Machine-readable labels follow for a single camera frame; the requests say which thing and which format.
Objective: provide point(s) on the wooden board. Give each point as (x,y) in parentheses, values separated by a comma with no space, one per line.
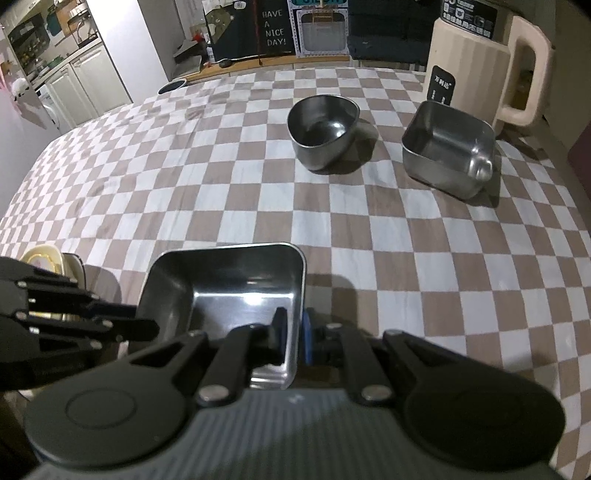
(277,62)

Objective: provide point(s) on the checkered tablecloth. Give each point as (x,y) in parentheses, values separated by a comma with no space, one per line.
(231,184)

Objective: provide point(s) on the cream electric kettle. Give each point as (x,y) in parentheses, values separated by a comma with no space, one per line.
(466,50)

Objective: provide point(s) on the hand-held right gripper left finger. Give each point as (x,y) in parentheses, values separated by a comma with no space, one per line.
(277,337)

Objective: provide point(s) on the dark cartoon poster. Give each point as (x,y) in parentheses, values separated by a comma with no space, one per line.
(231,32)

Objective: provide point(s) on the black lettered sign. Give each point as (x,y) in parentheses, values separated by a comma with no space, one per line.
(277,27)

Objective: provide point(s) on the black round basin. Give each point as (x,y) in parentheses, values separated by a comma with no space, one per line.
(171,86)

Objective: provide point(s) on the rectangular steel container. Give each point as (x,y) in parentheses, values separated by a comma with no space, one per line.
(221,295)

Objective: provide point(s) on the kitchen shelf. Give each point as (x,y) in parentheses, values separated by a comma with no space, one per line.
(46,32)

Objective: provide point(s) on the square steel container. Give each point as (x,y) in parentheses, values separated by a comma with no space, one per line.
(438,147)

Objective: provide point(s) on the white framed poster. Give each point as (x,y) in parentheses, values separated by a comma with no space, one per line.
(318,27)

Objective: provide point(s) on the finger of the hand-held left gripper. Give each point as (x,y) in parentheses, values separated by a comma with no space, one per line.
(134,330)
(55,288)

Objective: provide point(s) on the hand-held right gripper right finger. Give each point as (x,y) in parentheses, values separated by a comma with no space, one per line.
(306,337)

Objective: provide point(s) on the rounded steel bowl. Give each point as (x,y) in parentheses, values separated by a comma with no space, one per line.
(323,134)

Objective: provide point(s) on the white cabinet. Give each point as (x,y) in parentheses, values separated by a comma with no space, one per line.
(87,87)

